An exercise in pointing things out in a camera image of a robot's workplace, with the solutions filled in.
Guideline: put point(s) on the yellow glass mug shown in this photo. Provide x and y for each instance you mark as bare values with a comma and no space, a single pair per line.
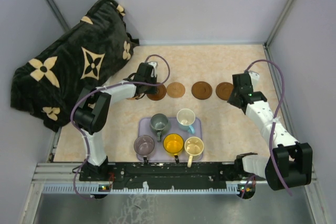
173,144

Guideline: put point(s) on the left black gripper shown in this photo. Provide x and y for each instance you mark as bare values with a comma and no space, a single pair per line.
154,91

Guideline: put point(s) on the aluminium frame rail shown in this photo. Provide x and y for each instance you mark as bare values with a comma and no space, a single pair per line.
61,178

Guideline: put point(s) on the white mug blue handle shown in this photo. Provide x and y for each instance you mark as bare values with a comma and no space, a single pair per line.
186,118

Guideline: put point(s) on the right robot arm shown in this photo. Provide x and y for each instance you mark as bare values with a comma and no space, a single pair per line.
290,162

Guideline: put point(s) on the purple glass mug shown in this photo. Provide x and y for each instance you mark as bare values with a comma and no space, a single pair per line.
144,147

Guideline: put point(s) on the cream mug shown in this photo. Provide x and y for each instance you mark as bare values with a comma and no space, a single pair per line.
194,147

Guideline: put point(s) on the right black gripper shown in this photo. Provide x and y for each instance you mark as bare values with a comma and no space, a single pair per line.
231,99

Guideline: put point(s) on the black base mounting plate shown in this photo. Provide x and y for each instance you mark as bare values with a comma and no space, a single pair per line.
201,175

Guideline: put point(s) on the black floral plush blanket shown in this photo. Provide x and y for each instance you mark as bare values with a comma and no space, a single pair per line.
48,86

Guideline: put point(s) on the grey green mug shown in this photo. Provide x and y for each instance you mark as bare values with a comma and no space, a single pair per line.
160,125

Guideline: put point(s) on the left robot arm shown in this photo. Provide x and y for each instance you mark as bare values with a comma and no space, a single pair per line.
90,114

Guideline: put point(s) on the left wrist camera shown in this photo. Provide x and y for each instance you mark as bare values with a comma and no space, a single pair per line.
154,65

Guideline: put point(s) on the dark wooden coaster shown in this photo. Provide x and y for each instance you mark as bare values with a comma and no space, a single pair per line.
224,90
202,90
159,95

